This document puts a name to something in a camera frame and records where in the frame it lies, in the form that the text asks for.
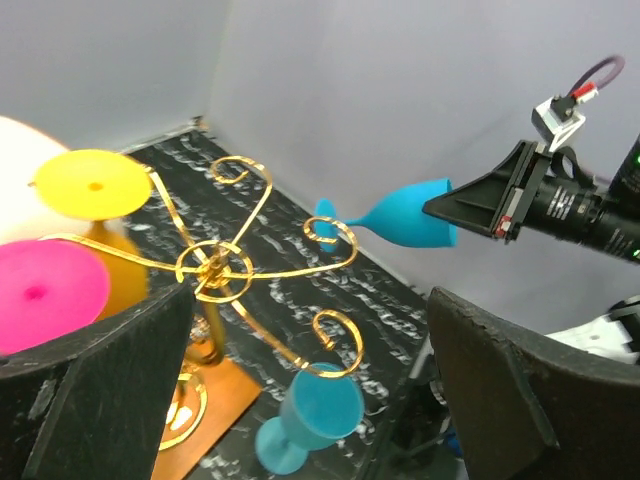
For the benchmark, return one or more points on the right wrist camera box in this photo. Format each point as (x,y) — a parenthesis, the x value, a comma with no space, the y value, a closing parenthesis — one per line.
(557,120)

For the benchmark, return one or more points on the white cylindrical container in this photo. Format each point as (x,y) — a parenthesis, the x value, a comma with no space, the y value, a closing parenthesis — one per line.
(23,215)

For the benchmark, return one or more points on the gold wire wine glass rack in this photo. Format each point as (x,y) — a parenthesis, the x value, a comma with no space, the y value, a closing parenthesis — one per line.
(224,272)

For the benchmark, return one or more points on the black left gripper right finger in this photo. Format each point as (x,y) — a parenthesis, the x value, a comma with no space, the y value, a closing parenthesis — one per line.
(528,407)

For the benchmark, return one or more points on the orange wine glass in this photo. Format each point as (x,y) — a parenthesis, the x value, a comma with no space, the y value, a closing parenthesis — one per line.
(98,186)

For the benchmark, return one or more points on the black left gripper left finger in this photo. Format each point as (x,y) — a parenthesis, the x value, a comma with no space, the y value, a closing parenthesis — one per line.
(93,404)

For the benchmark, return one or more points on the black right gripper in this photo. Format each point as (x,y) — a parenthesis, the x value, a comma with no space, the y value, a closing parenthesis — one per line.
(547,192)

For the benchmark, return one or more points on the blue wine glass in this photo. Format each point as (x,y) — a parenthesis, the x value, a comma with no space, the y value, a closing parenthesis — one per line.
(315,413)
(398,217)

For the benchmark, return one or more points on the pink wine glass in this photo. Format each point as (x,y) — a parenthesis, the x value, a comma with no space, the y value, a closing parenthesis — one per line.
(49,288)

